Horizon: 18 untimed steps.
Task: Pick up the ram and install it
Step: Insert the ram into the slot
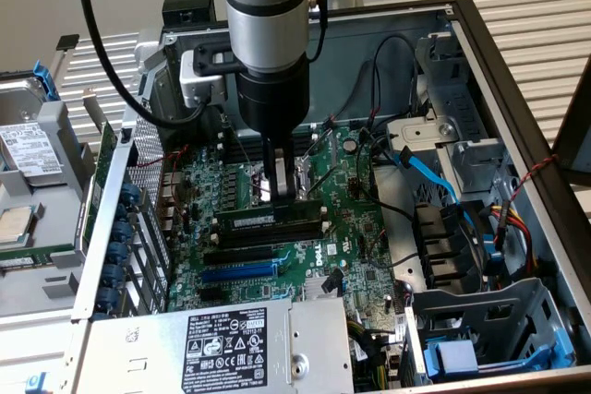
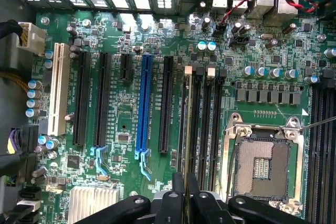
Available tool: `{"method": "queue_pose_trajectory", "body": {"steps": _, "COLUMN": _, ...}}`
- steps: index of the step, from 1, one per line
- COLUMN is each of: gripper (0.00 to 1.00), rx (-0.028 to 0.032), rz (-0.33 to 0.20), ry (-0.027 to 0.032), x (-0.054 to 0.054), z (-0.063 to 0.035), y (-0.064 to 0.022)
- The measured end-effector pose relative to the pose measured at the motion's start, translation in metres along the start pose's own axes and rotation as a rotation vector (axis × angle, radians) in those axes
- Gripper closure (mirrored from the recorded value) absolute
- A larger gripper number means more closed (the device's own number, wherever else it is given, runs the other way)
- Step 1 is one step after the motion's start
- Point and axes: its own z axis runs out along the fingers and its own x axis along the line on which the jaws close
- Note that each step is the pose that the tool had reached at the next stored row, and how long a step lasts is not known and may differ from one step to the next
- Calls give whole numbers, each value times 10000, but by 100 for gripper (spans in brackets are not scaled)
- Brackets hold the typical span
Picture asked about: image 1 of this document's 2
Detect silver CPU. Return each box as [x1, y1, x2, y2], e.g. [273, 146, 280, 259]
[0, 203, 38, 248]

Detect silver bracket with black tip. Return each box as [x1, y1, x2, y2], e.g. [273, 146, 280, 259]
[47, 32, 80, 84]

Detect silver hard disk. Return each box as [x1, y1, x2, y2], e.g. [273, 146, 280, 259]
[0, 78, 66, 188]

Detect black data plug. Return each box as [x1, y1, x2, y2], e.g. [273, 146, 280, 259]
[321, 267, 345, 296]

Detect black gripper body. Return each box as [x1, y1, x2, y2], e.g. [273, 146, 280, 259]
[235, 56, 311, 138]

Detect green RAM stick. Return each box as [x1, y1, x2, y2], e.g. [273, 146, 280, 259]
[0, 254, 38, 270]
[213, 198, 323, 233]

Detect twisted red black wire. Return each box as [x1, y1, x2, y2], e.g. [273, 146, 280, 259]
[493, 152, 561, 250]

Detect blue expansion slot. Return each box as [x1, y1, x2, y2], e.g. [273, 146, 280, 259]
[200, 260, 279, 283]

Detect thin black wire red plug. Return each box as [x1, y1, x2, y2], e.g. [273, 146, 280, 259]
[322, 33, 420, 133]

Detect silver socket cover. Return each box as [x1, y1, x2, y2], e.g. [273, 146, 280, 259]
[297, 128, 338, 197]

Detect silver chipset heat sink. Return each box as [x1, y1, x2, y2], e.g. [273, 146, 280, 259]
[302, 273, 346, 302]

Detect black plastic fan shroud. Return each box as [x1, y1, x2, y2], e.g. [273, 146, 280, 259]
[412, 202, 488, 294]

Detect grey open PC case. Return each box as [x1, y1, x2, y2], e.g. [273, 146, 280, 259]
[71, 0, 591, 394]

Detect blue data wire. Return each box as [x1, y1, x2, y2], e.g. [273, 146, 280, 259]
[390, 144, 505, 275]

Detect blue disk tray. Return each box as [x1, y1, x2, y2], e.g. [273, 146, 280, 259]
[422, 325, 577, 384]

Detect thin black looped wire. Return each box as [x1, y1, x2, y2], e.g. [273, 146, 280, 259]
[354, 128, 421, 271]

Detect black RAM slot white latches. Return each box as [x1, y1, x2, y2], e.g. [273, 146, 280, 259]
[211, 207, 330, 232]
[216, 133, 321, 154]
[210, 225, 332, 251]
[216, 122, 320, 142]

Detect silver disk bay with bracket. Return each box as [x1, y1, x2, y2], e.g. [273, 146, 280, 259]
[385, 31, 516, 197]

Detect grey disk cage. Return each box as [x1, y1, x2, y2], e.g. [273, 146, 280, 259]
[401, 276, 581, 388]

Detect green motherboard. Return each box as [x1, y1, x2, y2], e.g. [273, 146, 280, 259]
[164, 121, 407, 316]

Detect green graphics card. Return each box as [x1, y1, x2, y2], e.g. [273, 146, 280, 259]
[76, 85, 120, 259]

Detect red yellow power wires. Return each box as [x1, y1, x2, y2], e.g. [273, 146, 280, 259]
[488, 199, 544, 278]

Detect CPU socket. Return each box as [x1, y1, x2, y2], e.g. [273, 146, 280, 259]
[247, 153, 320, 206]

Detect long black expansion slot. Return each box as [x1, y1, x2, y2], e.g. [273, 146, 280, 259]
[201, 245, 274, 269]

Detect blue disk caddy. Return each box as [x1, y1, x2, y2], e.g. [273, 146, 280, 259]
[31, 59, 62, 102]

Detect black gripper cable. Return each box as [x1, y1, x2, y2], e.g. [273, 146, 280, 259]
[308, 0, 330, 64]

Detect dark panel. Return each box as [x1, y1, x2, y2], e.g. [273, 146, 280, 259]
[550, 53, 591, 188]

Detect black box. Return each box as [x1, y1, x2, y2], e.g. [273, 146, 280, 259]
[161, 0, 218, 30]

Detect thick black camera cable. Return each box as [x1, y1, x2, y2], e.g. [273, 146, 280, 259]
[75, 0, 208, 128]

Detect grey parts rack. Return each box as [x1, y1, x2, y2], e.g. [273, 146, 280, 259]
[0, 98, 101, 321]

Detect small blue clip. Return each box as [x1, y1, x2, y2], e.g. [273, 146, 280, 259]
[23, 371, 51, 394]

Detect silver power supply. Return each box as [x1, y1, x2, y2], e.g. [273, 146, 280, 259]
[73, 295, 356, 394]

